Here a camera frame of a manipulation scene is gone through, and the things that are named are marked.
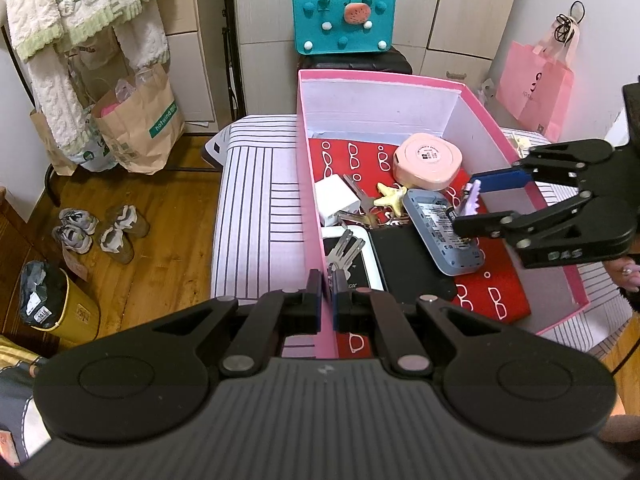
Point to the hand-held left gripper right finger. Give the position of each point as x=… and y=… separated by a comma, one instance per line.
x=340, y=305

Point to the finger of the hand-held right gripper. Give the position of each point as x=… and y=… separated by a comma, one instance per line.
x=480, y=224
x=500, y=181

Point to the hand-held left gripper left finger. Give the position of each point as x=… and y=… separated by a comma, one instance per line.
x=313, y=305

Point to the purple star hair clip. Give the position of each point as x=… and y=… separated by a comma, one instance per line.
x=472, y=200

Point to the white black pocket router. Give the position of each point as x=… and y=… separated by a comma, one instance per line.
x=357, y=280

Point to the grey labelled pocket device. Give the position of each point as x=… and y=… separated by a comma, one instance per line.
x=440, y=235

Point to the silver key bunch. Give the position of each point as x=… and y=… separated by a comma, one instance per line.
x=345, y=250
x=367, y=216

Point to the pink rounded square device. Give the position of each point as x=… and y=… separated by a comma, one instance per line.
x=425, y=165

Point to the black power bank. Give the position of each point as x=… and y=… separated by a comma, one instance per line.
x=410, y=270

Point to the yellow starfish hair clip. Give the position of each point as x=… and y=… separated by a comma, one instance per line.
x=392, y=197

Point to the white charger plug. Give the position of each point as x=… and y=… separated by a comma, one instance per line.
x=332, y=197

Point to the pink cardboard box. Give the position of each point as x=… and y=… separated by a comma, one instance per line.
x=380, y=105

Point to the person's right hand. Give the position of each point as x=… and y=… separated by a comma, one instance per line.
x=625, y=272

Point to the cream claw hair clip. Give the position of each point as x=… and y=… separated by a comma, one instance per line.
x=521, y=147

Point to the red glasses-print cloth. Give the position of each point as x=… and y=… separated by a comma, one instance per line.
x=505, y=280

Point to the pink shopping bag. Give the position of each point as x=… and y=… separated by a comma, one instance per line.
x=520, y=100

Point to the clear plastic bag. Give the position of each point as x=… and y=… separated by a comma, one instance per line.
x=487, y=95

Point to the black suitcase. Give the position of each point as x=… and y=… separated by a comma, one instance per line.
x=380, y=62

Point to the pair of small shoes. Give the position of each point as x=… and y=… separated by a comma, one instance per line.
x=127, y=220

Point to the brown white shoe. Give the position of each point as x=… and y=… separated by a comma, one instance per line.
x=116, y=245

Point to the teal felt handbag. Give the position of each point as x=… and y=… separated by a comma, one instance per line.
x=330, y=35

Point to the yellow waste bin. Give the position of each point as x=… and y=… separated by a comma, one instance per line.
x=80, y=310

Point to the printed brown paper bag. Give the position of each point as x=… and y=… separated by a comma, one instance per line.
x=140, y=130

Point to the grey sneaker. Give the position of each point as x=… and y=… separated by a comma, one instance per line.
x=72, y=239
x=79, y=220

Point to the black clothes rack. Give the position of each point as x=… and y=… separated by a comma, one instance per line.
x=232, y=60

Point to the white green printed bag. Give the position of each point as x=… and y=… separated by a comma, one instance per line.
x=95, y=152

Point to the beige wooden wardrobe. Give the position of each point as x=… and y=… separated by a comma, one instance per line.
x=195, y=60

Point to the grey wooden wardrobe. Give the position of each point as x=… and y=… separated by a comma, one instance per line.
x=270, y=35

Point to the dark plastic bin bag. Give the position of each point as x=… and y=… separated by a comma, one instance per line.
x=40, y=295

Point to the plain brown paper bag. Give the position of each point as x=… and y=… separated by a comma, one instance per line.
x=50, y=150

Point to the white knitted clothes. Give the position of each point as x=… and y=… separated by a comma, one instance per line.
x=45, y=20

